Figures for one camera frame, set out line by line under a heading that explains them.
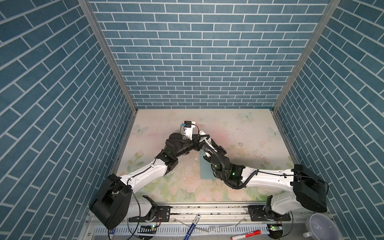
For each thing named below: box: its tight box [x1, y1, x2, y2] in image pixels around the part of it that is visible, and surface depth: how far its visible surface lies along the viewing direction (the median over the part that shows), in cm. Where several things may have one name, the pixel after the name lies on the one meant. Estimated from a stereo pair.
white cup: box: [303, 213, 343, 240], surface depth 68 cm
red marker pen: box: [230, 230, 262, 240], surface depth 69 cm
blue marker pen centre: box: [183, 214, 201, 240], surface depth 71 cm
